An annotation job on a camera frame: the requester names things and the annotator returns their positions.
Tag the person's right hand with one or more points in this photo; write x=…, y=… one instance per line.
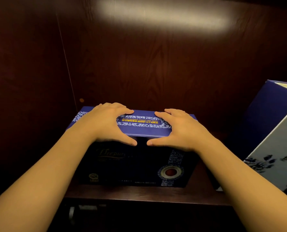
x=184, y=132

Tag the person's left hand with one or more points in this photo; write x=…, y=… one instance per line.
x=99, y=123

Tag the person's right thumb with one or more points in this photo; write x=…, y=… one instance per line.
x=159, y=141

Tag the person's left thumb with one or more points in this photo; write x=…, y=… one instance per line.
x=124, y=138

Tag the dark blue patterned gift box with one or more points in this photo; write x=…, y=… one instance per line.
x=133, y=164

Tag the person's left forearm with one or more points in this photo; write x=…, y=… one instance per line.
x=41, y=181

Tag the person's right forearm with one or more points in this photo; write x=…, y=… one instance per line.
x=242, y=186

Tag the dark wooden cabinet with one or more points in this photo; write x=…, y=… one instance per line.
x=158, y=70

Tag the large blue and white box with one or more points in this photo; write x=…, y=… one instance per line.
x=266, y=118

